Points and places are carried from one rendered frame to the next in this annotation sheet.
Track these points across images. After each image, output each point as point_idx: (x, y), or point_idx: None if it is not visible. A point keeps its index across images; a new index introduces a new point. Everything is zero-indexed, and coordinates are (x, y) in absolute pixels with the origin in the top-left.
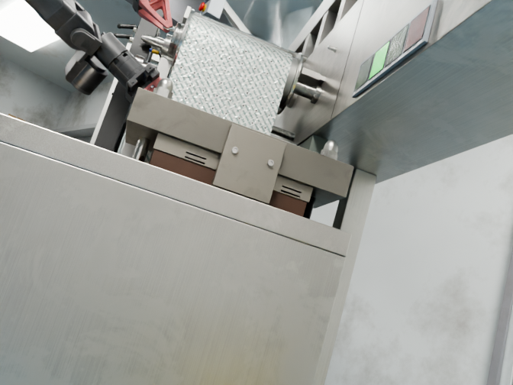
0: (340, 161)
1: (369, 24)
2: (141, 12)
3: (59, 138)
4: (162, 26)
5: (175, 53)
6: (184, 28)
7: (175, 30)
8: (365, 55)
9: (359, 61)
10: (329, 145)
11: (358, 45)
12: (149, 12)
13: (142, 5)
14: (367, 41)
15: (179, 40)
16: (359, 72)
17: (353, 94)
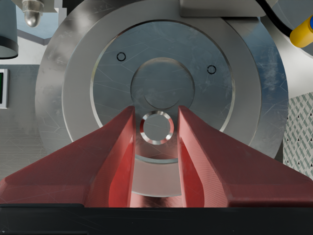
0: (17, 5)
1: (20, 164)
2: (216, 182)
3: None
4: (181, 127)
5: (102, 18)
6: (62, 102)
7: (90, 94)
8: (9, 120)
9: (22, 118)
10: (24, 17)
11: (42, 147)
12: (89, 141)
13: (42, 170)
14: (13, 139)
15: (71, 55)
16: (1, 95)
17: (1, 69)
